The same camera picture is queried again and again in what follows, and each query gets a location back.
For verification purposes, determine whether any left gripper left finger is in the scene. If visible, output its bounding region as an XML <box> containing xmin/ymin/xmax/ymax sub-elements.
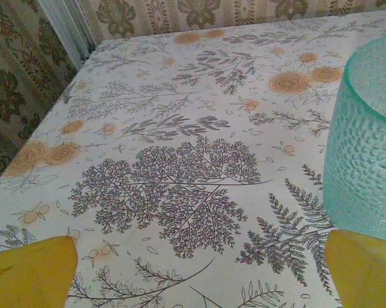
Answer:
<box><xmin>0</xmin><ymin>235</ymin><xmax>78</xmax><ymax>308</ymax></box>

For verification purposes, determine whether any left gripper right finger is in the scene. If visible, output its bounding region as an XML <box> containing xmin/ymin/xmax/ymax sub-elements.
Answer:
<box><xmin>324</xmin><ymin>228</ymin><xmax>386</xmax><ymax>308</ymax></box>

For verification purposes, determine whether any teal textured glass cup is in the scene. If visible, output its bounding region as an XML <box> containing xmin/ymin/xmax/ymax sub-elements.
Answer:
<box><xmin>323</xmin><ymin>34</ymin><xmax>386</xmax><ymax>250</ymax></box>

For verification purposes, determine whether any aluminium corner post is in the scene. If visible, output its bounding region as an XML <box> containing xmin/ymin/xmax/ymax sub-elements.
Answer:
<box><xmin>38</xmin><ymin>0</ymin><xmax>97</xmax><ymax>70</ymax></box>

